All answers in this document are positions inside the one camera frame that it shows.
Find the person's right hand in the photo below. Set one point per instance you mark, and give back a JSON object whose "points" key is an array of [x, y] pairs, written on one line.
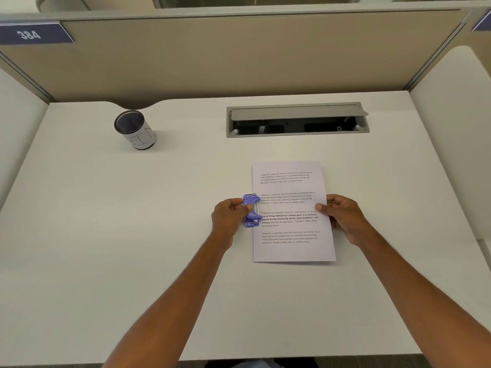
{"points": [[345, 218]]}

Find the person's right forearm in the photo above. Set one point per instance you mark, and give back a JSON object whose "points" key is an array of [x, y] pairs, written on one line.
{"points": [[418, 298]]}

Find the blue patterned shirt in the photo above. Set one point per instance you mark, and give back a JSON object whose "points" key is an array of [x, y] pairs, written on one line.
{"points": [[261, 365]]}

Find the narrow beige partition panel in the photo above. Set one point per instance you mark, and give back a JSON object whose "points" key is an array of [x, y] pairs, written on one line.
{"points": [[479, 47]]}

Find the white side divider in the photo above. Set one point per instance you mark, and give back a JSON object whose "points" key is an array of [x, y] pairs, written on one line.
{"points": [[452, 149], [17, 126]]}

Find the black trousers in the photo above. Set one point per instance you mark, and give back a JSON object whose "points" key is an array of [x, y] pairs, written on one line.
{"points": [[303, 364]]}

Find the glass window grey frame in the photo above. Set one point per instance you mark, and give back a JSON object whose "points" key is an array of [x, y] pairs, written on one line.
{"points": [[249, 0]]}

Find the white printed paper sheet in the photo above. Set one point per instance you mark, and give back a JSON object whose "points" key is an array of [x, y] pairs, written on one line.
{"points": [[291, 252]]}

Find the person's left forearm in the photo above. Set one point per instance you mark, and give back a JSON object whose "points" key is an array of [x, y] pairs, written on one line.
{"points": [[172, 314]]}

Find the blue desk number sign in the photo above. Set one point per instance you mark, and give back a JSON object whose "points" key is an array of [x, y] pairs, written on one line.
{"points": [[30, 34], [483, 22]]}

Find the beige chair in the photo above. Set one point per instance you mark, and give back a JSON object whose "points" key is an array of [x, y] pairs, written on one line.
{"points": [[57, 3]]}

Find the person's left hand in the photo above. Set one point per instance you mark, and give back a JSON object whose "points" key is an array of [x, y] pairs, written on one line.
{"points": [[228, 220]]}

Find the black mesh cup white label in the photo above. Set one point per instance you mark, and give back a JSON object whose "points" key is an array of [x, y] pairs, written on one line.
{"points": [[142, 138]]}

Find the purple hole punch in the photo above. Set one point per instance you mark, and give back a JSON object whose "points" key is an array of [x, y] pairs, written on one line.
{"points": [[251, 223]]}

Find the wide beige partition panel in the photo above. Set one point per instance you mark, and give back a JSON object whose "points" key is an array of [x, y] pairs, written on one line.
{"points": [[230, 57]]}

